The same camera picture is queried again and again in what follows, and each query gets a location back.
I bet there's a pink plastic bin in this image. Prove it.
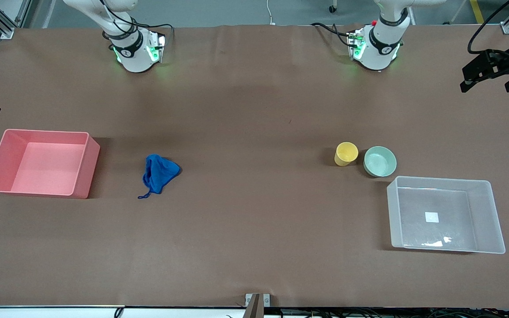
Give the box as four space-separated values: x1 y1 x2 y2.
0 129 101 199

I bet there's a yellow plastic cup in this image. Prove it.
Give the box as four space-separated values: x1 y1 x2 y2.
334 142 359 167

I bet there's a clear plastic bin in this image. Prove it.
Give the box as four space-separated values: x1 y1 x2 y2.
387 176 506 254

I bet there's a black base cable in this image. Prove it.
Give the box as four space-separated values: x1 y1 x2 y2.
137 23 175 47
311 22 353 47

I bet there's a black left arm wrist cable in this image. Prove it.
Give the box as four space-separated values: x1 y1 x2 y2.
467 0 509 57

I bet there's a blue cloth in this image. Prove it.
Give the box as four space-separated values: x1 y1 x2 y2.
138 154 181 200

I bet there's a black right base cable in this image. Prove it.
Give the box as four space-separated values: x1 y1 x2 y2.
137 23 175 47

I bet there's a brown table cover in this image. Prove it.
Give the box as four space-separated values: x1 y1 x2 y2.
0 24 509 309

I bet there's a black left base cable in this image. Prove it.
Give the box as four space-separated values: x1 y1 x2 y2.
311 22 353 47

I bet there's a mint green bowl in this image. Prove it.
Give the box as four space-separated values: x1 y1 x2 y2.
363 146 398 178

